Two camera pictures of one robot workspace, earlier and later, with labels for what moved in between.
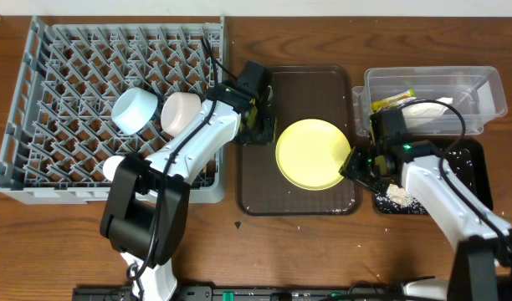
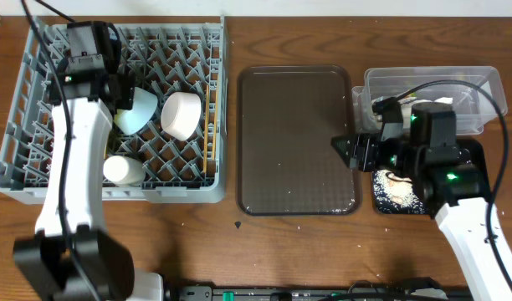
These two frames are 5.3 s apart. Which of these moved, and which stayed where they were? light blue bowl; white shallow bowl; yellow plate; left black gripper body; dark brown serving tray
Moved: left black gripper body; yellow plate
Stayed: light blue bowl; white shallow bowl; dark brown serving tray
